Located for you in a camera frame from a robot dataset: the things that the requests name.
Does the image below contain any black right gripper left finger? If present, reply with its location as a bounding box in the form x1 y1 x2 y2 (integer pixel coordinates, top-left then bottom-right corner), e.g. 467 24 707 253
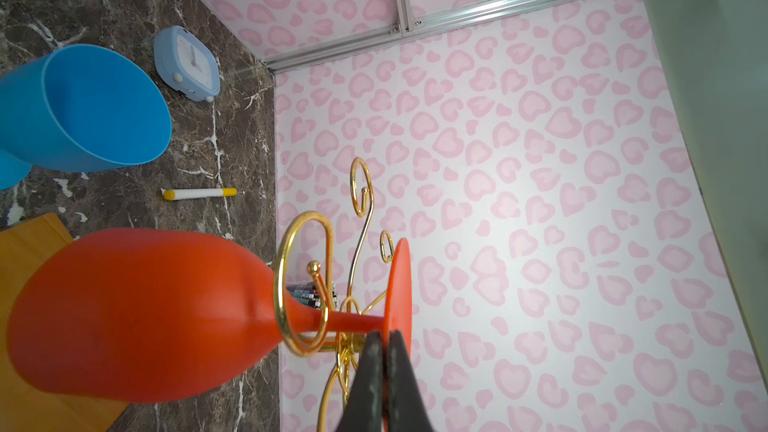
336 331 384 432

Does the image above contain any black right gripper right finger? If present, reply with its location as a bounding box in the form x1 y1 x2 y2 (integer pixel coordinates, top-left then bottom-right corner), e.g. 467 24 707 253
386 331 434 432

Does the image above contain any red wine glass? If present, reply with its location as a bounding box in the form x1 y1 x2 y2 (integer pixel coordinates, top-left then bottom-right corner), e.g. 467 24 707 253
38 228 412 403

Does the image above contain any blue wine glass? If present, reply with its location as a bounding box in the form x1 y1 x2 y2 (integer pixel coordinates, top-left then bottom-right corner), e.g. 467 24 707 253
1 44 172 189

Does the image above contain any orange wooden rack base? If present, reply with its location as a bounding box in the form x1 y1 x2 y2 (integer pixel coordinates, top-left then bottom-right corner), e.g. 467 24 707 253
1 213 127 431

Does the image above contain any clear cup of pencils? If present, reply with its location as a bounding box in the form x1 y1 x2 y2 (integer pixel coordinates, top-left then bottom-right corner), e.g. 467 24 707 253
286 281 322 309

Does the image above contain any white yellow marker pen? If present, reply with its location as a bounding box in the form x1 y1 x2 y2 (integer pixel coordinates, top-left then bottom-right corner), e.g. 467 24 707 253
162 188 238 201

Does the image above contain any light blue alarm clock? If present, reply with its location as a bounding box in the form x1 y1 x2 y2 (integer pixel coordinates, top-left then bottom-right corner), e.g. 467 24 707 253
153 25 220 103

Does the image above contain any gold wire glass rack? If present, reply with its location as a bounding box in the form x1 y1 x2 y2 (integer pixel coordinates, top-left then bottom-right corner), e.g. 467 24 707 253
272 157 397 432

